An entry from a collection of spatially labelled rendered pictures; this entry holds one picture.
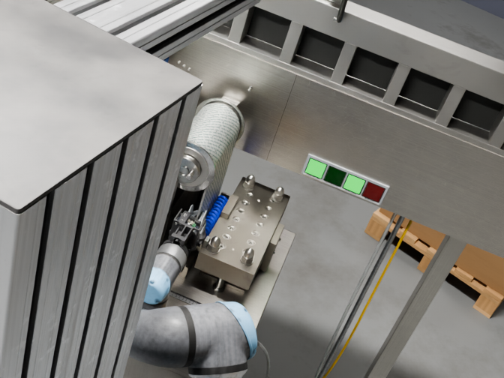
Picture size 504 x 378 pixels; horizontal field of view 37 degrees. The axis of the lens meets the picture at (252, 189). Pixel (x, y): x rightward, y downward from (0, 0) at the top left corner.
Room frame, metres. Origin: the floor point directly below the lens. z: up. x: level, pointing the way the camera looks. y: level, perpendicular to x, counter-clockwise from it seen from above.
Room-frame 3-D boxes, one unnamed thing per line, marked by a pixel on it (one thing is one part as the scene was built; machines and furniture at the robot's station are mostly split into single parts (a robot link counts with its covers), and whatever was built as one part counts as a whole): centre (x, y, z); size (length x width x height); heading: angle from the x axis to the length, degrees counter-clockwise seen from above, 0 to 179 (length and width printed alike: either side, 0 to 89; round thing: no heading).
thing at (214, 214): (1.66, 0.08, 1.03); 0.21 x 0.04 x 0.03; 174
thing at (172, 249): (1.34, 0.13, 1.11); 0.08 x 0.05 x 0.08; 84
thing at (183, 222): (1.42, 0.12, 1.12); 0.12 x 0.08 x 0.09; 174
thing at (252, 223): (1.69, -0.02, 1.00); 0.40 x 0.16 x 0.06; 174
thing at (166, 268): (1.27, 0.14, 1.11); 0.11 x 0.08 x 0.09; 174
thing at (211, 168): (1.54, 0.17, 1.25); 0.15 x 0.01 x 0.15; 84
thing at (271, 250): (1.69, -0.11, 0.96); 0.10 x 0.03 x 0.11; 174
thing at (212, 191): (1.66, 0.10, 1.11); 0.23 x 0.01 x 0.18; 174
